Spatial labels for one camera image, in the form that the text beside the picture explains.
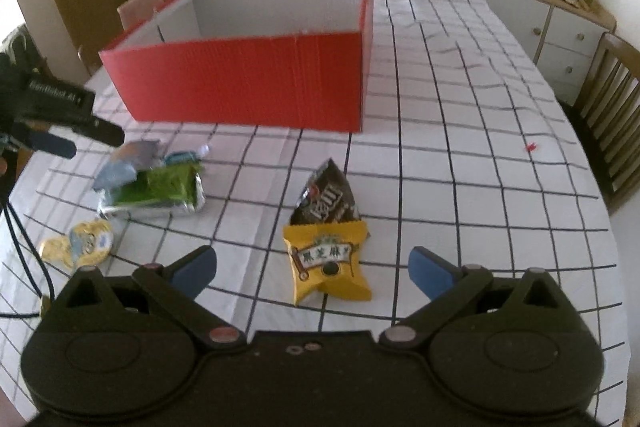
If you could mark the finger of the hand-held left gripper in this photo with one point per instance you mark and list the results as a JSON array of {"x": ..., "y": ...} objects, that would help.
[
  {"x": 102, "y": 132},
  {"x": 52, "y": 144}
]

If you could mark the green snack packet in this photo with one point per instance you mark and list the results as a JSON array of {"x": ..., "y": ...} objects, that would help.
[{"x": 160, "y": 187}]

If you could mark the small red scrap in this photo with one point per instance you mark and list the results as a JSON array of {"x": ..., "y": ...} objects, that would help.
[{"x": 532, "y": 148}]

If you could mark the wooden chair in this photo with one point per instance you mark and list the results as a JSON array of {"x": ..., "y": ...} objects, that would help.
[{"x": 610, "y": 107}]

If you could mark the red cardboard box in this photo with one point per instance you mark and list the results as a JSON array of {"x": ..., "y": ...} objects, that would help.
[{"x": 250, "y": 77}]

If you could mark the dark triangular snack packet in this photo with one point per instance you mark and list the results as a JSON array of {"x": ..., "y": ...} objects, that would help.
[{"x": 327, "y": 197}]

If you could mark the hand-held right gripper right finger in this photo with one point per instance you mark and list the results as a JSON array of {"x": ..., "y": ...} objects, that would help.
[{"x": 430, "y": 274}]

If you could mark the yellow cartoon snack packet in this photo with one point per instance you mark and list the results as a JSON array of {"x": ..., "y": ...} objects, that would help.
[{"x": 87, "y": 242}]

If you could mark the white checked tablecloth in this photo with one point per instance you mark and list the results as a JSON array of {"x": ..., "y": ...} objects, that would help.
[{"x": 450, "y": 207}]

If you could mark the blue silver snack packet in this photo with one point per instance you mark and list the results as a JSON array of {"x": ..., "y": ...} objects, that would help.
[{"x": 125, "y": 162}]

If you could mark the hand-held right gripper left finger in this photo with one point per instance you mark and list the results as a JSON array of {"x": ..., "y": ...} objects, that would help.
[{"x": 195, "y": 272}]

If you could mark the white cabinet with wooden top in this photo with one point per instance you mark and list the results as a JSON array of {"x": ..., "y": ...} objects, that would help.
[{"x": 555, "y": 42}]

